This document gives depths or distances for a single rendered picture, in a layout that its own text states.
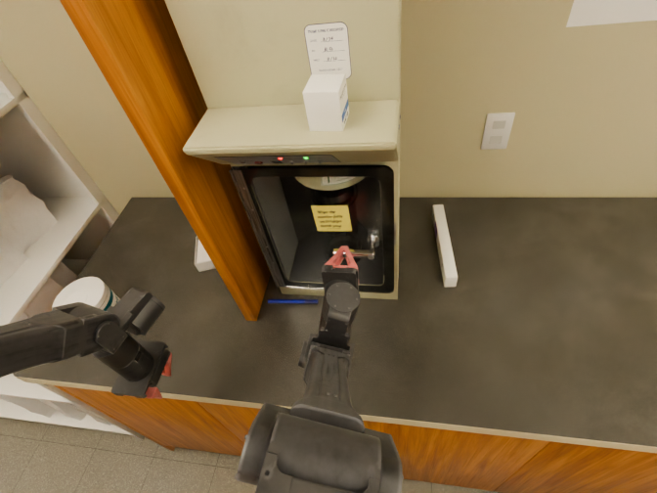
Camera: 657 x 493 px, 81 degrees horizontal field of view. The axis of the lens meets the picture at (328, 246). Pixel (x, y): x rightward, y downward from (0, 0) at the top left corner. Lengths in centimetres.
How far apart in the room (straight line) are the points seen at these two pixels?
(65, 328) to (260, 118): 41
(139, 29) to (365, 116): 35
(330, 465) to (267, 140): 44
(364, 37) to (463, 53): 52
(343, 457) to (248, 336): 79
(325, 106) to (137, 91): 27
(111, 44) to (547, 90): 97
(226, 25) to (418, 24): 54
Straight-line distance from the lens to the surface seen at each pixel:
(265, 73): 65
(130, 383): 81
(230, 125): 65
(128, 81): 65
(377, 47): 61
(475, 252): 116
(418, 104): 114
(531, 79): 115
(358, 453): 29
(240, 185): 79
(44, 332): 63
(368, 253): 79
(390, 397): 93
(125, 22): 67
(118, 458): 222
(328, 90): 55
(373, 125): 58
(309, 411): 34
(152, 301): 75
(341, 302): 62
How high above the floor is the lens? 182
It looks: 49 degrees down
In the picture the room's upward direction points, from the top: 11 degrees counter-clockwise
